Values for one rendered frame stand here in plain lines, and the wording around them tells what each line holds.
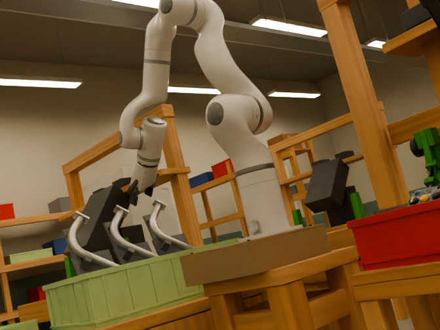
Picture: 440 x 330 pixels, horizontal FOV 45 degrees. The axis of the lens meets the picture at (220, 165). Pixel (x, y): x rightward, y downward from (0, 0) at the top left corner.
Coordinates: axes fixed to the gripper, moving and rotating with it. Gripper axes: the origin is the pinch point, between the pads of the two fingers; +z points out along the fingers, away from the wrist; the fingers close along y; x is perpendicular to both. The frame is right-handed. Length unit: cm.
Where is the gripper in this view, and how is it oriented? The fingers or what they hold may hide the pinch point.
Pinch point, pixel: (141, 197)
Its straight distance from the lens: 199.0
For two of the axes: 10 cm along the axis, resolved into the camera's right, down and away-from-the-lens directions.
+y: -4.9, 3.1, -8.2
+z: -2.3, 8.6, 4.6
